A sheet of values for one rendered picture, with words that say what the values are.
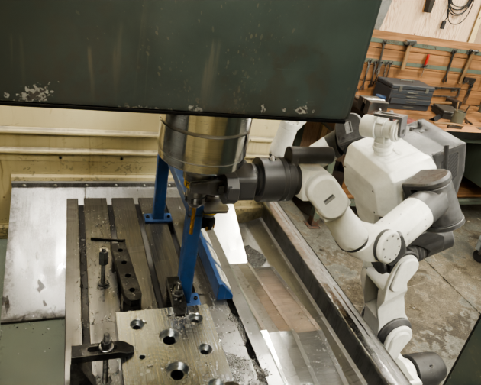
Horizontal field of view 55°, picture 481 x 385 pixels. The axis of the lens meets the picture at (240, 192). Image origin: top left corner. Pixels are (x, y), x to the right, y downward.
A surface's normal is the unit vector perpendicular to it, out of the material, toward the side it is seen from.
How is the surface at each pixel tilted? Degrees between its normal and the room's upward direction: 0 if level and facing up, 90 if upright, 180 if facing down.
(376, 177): 68
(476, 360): 90
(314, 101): 90
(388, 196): 102
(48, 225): 24
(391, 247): 73
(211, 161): 90
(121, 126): 90
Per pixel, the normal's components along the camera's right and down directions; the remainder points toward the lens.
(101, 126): 0.30, 0.49
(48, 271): 0.27, -0.60
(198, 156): -0.06, 0.46
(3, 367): 0.16, -0.87
